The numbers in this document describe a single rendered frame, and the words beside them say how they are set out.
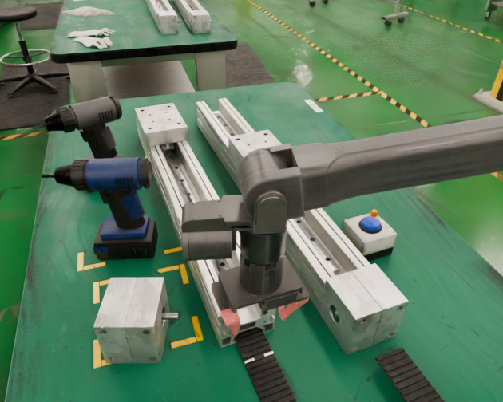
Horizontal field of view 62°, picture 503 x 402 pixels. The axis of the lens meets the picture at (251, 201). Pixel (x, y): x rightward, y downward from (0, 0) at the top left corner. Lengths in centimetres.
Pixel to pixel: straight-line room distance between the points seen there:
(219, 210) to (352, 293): 31
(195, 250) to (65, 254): 51
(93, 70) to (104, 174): 157
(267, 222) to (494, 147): 26
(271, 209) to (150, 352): 37
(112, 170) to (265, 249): 39
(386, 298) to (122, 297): 42
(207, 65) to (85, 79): 63
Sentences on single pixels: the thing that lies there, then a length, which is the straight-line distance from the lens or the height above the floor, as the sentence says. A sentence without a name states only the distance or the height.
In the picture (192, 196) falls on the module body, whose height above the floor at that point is 84.
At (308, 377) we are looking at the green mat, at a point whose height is 78.
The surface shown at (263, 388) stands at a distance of 70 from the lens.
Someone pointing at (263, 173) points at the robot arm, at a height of 116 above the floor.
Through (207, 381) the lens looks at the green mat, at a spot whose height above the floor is 78.
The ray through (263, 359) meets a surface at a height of 78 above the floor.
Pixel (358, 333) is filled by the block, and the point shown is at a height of 83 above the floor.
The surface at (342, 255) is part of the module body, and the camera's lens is 80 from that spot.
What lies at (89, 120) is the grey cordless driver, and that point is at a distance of 105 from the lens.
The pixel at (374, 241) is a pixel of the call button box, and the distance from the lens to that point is 87.
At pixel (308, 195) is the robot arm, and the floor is 114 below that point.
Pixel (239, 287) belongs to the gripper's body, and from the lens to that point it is 56.
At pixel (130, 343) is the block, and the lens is 70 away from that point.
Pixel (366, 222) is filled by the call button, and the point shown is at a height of 85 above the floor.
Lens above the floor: 140
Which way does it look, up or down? 37 degrees down
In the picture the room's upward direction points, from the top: 1 degrees clockwise
